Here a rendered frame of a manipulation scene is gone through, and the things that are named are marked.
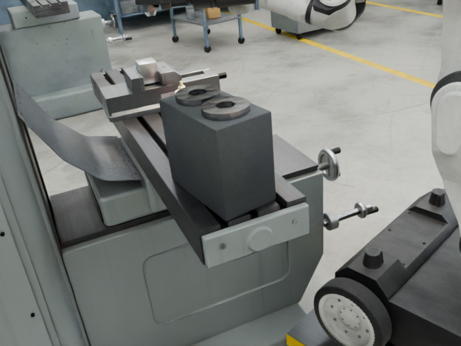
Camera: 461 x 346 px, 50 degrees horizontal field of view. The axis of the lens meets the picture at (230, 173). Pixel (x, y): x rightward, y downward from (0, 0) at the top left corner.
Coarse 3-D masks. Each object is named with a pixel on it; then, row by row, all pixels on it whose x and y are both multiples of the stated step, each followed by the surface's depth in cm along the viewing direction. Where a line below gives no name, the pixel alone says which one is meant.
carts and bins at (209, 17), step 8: (192, 8) 563; (208, 8) 552; (216, 8) 555; (176, 16) 587; (184, 16) 583; (192, 16) 562; (200, 16) 573; (208, 16) 559; (216, 16) 559; (224, 16) 561; (232, 16) 557; (240, 16) 554; (200, 24) 538; (208, 24) 535; (240, 24) 558; (208, 32) 626; (240, 32) 562; (176, 40) 605; (208, 40) 542; (240, 40) 566; (208, 48) 546
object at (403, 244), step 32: (416, 224) 138; (448, 224) 137; (384, 256) 124; (416, 256) 126; (448, 256) 128; (384, 288) 117; (416, 288) 119; (448, 288) 118; (416, 320) 113; (448, 320) 110
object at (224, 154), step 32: (192, 96) 95; (224, 96) 97; (192, 128) 90; (224, 128) 84; (256, 128) 88; (192, 160) 95; (224, 160) 86; (256, 160) 90; (192, 192) 101; (224, 192) 89; (256, 192) 93
